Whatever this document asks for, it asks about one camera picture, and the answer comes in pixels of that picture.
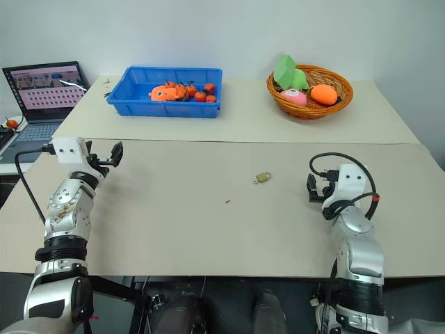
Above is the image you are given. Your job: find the blue plastic bin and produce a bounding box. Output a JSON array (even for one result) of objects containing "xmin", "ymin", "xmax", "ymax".
[{"xmin": 106, "ymin": 65, "xmax": 224, "ymax": 120}]

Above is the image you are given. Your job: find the pink plush peach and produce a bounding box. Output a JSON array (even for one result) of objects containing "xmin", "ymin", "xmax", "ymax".
[{"xmin": 280, "ymin": 88, "xmax": 309, "ymax": 107}]

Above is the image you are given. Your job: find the orange plush fish toy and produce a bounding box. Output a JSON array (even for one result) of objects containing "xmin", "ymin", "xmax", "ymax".
[{"xmin": 148, "ymin": 85, "xmax": 182, "ymax": 103}]

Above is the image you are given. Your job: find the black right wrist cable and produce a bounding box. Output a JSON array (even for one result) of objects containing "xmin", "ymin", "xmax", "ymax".
[{"xmin": 309, "ymin": 152, "xmax": 380, "ymax": 221}]

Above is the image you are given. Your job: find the dark rounded shape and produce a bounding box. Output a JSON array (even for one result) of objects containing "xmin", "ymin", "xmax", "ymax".
[
  {"xmin": 252, "ymin": 289, "xmax": 288, "ymax": 334},
  {"xmin": 163, "ymin": 294, "xmax": 204, "ymax": 334}
]

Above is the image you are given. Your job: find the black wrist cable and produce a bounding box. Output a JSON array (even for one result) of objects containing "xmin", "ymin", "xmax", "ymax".
[
  {"xmin": 309, "ymin": 152, "xmax": 380, "ymax": 221},
  {"xmin": 14, "ymin": 145, "xmax": 54, "ymax": 225}
]

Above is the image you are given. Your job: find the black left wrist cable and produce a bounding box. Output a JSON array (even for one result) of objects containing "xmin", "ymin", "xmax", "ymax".
[{"xmin": 14, "ymin": 145, "xmax": 54, "ymax": 225}]

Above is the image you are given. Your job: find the grey open laptop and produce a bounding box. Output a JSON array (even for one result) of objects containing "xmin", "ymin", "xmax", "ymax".
[{"xmin": 0, "ymin": 61, "xmax": 91, "ymax": 164}]

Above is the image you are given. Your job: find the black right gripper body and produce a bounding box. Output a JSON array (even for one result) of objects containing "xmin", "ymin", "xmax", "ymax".
[{"xmin": 308, "ymin": 189, "xmax": 335, "ymax": 205}]

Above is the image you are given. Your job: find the black cable bundle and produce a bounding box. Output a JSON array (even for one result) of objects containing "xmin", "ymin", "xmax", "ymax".
[{"xmin": 316, "ymin": 259, "xmax": 341, "ymax": 334}]

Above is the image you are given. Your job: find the black metal frame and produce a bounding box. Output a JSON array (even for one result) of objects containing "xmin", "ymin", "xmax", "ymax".
[{"xmin": 86, "ymin": 276, "xmax": 168, "ymax": 334}]

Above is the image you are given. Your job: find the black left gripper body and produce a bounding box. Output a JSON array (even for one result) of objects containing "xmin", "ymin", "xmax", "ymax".
[{"xmin": 86, "ymin": 152, "xmax": 118, "ymax": 177}]

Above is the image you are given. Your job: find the green plush vegetable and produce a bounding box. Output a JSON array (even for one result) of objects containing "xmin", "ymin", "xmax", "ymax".
[{"xmin": 273, "ymin": 54, "xmax": 310, "ymax": 91}]

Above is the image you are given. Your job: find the orange wicker basket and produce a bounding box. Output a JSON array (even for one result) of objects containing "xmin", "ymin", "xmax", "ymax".
[{"xmin": 266, "ymin": 64, "xmax": 355, "ymax": 120}]

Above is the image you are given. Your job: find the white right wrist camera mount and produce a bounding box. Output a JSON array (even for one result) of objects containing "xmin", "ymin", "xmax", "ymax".
[{"xmin": 321, "ymin": 164, "xmax": 371, "ymax": 210}]

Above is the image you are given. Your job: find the orange plush fruit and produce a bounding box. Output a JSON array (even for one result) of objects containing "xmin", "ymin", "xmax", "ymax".
[{"xmin": 309, "ymin": 84, "xmax": 339, "ymax": 106}]

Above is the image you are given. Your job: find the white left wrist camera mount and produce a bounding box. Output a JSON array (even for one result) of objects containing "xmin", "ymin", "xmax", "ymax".
[{"xmin": 51, "ymin": 136, "xmax": 90, "ymax": 165}]

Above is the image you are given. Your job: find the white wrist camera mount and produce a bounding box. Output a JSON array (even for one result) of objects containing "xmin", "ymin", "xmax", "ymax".
[
  {"xmin": 51, "ymin": 136, "xmax": 90, "ymax": 165},
  {"xmin": 321, "ymin": 164, "xmax": 371, "ymax": 210}
]

